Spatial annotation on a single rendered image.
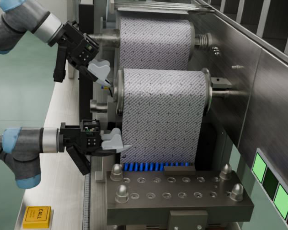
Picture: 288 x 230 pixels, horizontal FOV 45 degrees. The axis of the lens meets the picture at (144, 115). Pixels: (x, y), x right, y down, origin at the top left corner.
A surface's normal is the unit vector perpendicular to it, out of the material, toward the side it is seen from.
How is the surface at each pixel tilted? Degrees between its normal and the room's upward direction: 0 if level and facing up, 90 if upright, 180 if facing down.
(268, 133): 90
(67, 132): 90
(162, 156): 90
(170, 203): 0
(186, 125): 90
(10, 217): 0
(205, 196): 0
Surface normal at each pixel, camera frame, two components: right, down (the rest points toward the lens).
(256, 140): -0.99, -0.02
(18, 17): -0.10, 0.64
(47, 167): 0.07, -0.89
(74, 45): 0.11, 0.46
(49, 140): 0.14, -0.02
